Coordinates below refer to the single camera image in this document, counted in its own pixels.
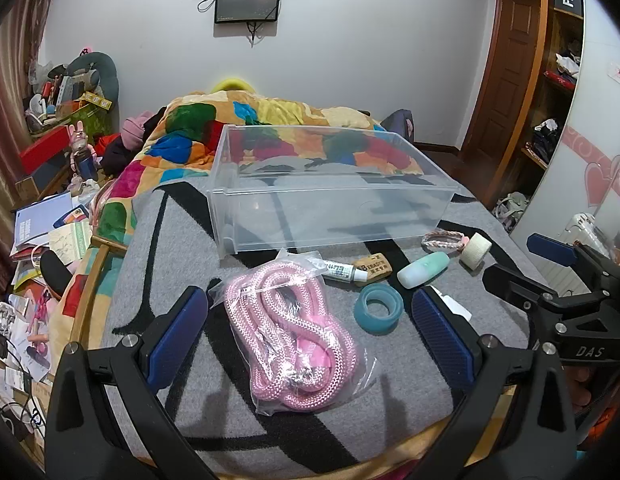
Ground black oval object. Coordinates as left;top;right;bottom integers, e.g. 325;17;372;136
40;250;76;307

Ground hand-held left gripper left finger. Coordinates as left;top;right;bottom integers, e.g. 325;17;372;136
44;286;217;480

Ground white bandage roll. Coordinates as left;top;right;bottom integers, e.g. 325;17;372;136
459;232;493;272

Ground pink rope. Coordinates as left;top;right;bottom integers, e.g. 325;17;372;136
208;252;381;416

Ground dark clothes pile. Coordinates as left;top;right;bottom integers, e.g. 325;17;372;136
100;132;141;177

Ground colourful patchwork blanket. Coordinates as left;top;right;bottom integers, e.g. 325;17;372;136
60;91;427;342

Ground light grey bag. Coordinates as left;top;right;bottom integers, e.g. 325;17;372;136
495;192;532;232

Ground red box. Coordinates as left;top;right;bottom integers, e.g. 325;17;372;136
20;125;76;174

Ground grey neck pillow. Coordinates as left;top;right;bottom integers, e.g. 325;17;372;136
64;52;120;112

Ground small black wall screen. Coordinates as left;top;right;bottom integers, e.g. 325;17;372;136
215;0;282;25

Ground green box with yellow label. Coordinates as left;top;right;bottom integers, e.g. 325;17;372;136
54;90;114;132

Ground folded clothes on shelf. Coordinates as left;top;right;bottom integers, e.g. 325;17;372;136
532;118;562;162

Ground green and white bottle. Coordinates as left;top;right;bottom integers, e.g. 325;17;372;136
396;251;450;290

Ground striped curtain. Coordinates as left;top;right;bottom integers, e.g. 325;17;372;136
0;0;66;302

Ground yellow pillow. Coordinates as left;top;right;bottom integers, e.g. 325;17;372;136
210;77;257;94

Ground wooden bed frame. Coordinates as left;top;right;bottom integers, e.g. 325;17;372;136
70;244;111;347

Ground white wardrobe door with hearts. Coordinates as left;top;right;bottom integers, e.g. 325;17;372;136
510;0;620;242

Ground wooden wardrobe shelves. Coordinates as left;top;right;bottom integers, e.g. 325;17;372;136
490;0;587;213

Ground white card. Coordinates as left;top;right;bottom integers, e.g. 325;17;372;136
430;286;474;322

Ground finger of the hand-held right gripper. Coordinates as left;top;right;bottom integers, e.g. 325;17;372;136
482;262;557;312
526;232;616;281

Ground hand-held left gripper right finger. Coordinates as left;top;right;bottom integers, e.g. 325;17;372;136
411;286;579;480

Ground pink knitted hat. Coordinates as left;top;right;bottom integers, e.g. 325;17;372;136
120;115;157;152

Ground pink braided bracelet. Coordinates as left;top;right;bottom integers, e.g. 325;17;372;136
421;229;471;256

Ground rabbit figure bottle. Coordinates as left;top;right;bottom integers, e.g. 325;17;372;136
67;122;99;182

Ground cork block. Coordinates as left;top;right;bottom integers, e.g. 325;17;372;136
354;255;393;286

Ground person's right hand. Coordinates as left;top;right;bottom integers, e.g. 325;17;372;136
564;363;612;412

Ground grey blanket with black pattern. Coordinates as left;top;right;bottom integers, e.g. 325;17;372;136
97;180;541;472

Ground brown wooden door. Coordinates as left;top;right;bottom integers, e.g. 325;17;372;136
469;0;549;162

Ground small white tube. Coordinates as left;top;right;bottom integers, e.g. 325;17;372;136
317;260;369;284

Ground clear plastic storage box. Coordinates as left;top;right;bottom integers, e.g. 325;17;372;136
206;124;461;257

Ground teal tape ring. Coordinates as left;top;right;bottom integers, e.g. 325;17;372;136
354;283;405;335

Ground white radiator heater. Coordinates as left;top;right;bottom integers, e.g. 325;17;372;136
540;212;617;297

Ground blue and white booklet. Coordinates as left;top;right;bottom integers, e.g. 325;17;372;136
12;192;74;262

